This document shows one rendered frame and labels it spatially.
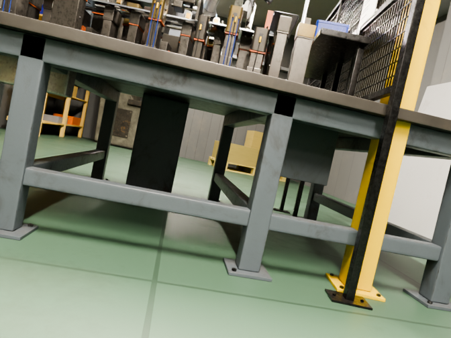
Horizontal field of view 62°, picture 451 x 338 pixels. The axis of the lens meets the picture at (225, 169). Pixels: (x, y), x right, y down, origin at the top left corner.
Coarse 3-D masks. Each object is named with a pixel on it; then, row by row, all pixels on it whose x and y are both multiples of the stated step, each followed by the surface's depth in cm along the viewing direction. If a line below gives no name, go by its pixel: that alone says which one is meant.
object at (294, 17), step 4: (276, 12) 151; (280, 12) 150; (284, 12) 149; (276, 16) 155; (292, 16) 151; (296, 16) 150; (272, 20) 160; (276, 20) 159; (292, 20) 156; (296, 20) 155; (272, 24) 165; (276, 24) 164; (292, 24) 160; (272, 28) 170; (276, 28) 169; (292, 28) 165; (272, 32) 176; (288, 36) 177
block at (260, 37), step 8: (256, 32) 167; (264, 32) 167; (256, 40) 167; (264, 40) 167; (256, 48) 167; (264, 48) 167; (256, 56) 167; (248, 64) 169; (256, 64) 169; (256, 72) 168
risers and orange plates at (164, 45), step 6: (84, 18) 188; (90, 18) 195; (84, 24) 190; (84, 30) 188; (90, 30) 186; (162, 42) 185; (162, 48) 185; (168, 48) 189; (204, 48) 189; (204, 54) 190
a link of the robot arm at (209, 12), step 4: (208, 0) 244; (212, 0) 243; (216, 0) 242; (204, 4) 249; (208, 4) 246; (212, 4) 245; (216, 4) 246; (204, 8) 250; (208, 8) 248; (212, 8) 248; (216, 8) 251; (204, 12) 250; (208, 12) 250; (212, 12) 251; (212, 16) 252; (216, 16) 257; (212, 20) 256
